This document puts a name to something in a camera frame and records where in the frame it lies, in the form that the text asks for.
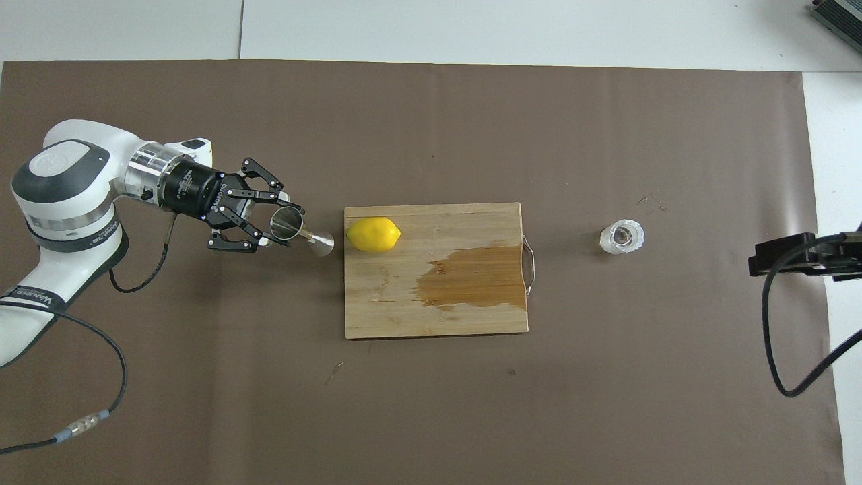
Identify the wooden cutting board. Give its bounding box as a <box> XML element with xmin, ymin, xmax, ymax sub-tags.
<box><xmin>343</xmin><ymin>202</ymin><xmax>537</xmax><ymax>340</ymax></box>

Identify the clear faceted glass cup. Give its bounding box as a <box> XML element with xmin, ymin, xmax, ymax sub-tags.
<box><xmin>600</xmin><ymin>218</ymin><xmax>646</xmax><ymax>257</ymax></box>

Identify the steel double jigger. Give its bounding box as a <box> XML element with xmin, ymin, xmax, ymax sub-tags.
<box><xmin>269</xmin><ymin>207</ymin><xmax>336</xmax><ymax>259</ymax></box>

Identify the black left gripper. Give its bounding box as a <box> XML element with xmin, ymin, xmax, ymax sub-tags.
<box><xmin>160</xmin><ymin>157</ymin><xmax>305</xmax><ymax>254</ymax></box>

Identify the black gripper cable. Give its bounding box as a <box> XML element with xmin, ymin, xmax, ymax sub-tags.
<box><xmin>761</xmin><ymin>231</ymin><xmax>862</xmax><ymax>398</ymax></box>
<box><xmin>0</xmin><ymin>202</ymin><xmax>177</xmax><ymax>455</ymax></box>

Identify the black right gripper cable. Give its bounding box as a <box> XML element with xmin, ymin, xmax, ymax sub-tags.
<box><xmin>761</xmin><ymin>231</ymin><xmax>862</xmax><ymax>398</ymax></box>

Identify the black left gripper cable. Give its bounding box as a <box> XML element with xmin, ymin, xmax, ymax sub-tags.
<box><xmin>0</xmin><ymin>202</ymin><xmax>177</xmax><ymax>455</ymax></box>

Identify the brown paper table mat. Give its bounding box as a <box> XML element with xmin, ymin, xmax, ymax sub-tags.
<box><xmin>0</xmin><ymin>59</ymin><xmax>847</xmax><ymax>485</ymax></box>

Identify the yellow lemon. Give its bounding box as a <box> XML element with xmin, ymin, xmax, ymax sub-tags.
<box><xmin>347</xmin><ymin>217</ymin><xmax>403</xmax><ymax>254</ymax></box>

